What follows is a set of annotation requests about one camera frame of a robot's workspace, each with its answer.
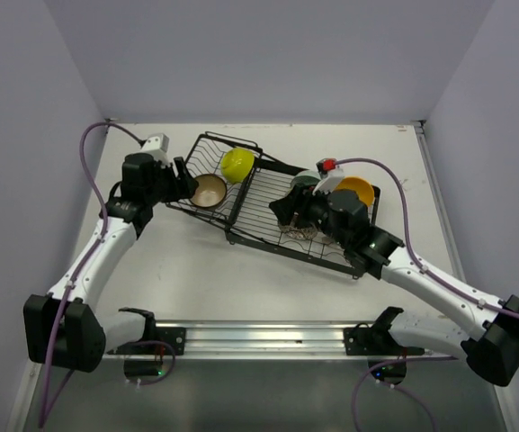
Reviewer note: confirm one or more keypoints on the dark green rim bowl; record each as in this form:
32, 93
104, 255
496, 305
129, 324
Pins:
306, 178

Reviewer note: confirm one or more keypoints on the lime green bowl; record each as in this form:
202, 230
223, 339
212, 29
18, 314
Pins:
236, 165

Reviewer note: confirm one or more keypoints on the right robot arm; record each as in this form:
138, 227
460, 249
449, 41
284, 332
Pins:
483, 329

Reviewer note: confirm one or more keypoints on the black wire dish rack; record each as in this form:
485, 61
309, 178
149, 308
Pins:
244, 215

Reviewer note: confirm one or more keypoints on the orange yellow bowl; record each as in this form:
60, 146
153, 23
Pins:
360, 186

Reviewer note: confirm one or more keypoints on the white blue leaf bowl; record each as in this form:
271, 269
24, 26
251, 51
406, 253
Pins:
329, 241

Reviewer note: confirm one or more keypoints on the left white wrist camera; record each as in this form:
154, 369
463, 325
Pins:
156, 146

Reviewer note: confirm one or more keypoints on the dark brown ribbed bowl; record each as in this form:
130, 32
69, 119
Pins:
210, 192

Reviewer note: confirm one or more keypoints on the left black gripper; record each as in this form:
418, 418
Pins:
180, 185

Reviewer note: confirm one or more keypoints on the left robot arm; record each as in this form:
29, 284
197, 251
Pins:
61, 328

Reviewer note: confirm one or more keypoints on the aluminium mounting rail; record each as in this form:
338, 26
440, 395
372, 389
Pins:
263, 337

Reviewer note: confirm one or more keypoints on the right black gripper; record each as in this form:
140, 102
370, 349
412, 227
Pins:
299, 201

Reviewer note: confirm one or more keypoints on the red patterned bowl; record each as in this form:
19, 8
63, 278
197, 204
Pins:
294, 232

